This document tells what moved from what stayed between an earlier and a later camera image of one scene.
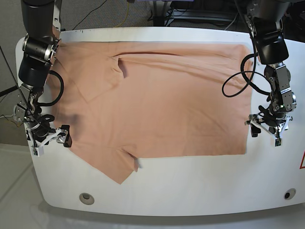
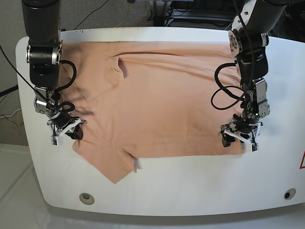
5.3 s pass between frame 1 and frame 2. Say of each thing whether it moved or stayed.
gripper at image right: moved
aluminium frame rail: stayed
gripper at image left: moved
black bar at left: stayed
